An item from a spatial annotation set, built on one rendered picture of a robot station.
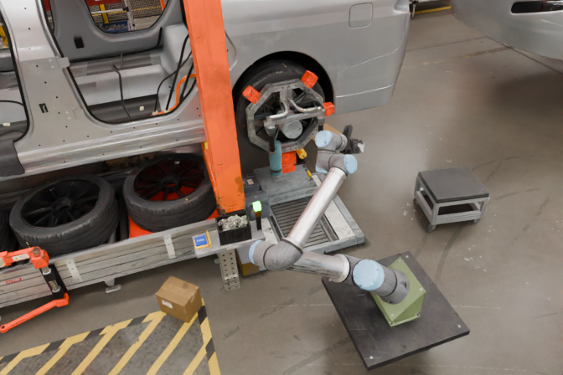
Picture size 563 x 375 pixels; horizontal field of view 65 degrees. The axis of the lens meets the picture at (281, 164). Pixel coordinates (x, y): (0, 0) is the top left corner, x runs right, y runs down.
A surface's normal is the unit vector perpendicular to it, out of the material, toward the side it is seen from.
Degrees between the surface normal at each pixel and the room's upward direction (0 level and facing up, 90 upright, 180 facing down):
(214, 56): 90
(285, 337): 0
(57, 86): 88
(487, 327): 0
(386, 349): 0
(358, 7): 90
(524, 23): 89
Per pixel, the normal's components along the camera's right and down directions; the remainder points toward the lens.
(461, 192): -0.04, -0.80
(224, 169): 0.30, 0.55
